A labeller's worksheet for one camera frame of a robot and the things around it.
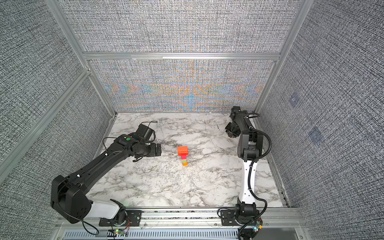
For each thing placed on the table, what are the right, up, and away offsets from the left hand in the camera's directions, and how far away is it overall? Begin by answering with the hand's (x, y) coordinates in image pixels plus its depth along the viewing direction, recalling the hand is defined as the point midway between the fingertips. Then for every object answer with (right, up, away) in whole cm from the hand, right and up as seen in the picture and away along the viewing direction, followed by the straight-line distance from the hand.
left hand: (154, 152), depth 82 cm
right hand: (+49, +9, +24) cm, 55 cm away
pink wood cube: (+16, -5, +11) cm, 20 cm away
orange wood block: (+16, -9, +10) cm, 21 cm away
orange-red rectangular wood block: (+14, -1, +15) cm, 21 cm away
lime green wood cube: (+16, -7, +11) cm, 20 cm away
